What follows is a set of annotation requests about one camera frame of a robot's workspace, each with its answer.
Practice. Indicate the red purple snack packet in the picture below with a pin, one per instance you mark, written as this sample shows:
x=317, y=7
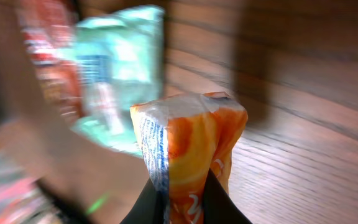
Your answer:
x=21, y=201

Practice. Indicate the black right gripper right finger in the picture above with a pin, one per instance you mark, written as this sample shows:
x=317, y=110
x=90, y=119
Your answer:
x=217, y=205

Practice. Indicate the small orange snack packet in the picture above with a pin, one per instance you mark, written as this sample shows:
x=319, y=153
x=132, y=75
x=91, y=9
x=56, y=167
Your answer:
x=183, y=138

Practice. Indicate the teal wrapper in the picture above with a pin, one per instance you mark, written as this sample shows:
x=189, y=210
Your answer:
x=119, y=56

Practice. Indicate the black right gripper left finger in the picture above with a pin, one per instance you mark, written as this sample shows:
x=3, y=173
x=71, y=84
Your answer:
x=148, y=208

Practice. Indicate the orange brown chocolate bar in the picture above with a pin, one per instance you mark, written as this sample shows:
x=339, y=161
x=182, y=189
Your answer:
x=48, y=30

